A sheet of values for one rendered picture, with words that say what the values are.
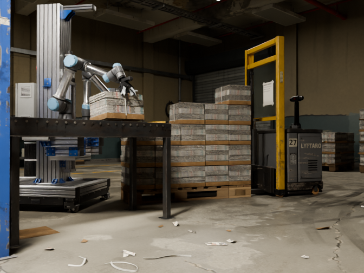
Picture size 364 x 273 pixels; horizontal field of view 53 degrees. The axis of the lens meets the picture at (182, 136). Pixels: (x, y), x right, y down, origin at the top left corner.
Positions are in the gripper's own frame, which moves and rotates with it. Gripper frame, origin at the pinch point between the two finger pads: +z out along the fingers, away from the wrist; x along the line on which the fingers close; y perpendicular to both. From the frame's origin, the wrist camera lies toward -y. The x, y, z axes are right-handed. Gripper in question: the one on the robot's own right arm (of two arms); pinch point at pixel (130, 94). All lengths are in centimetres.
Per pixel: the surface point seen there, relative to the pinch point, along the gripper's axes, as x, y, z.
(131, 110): -4.8, 12.4, 7.1
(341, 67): -747, 69, -207
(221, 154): -135, 51, 34
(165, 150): -22, 11, 49
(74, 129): 60, -1, 36
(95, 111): 19.4, 28.6, -3.0
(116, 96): 9.3, 6.4, -2.4
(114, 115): 12.8, 13.7, 12.0
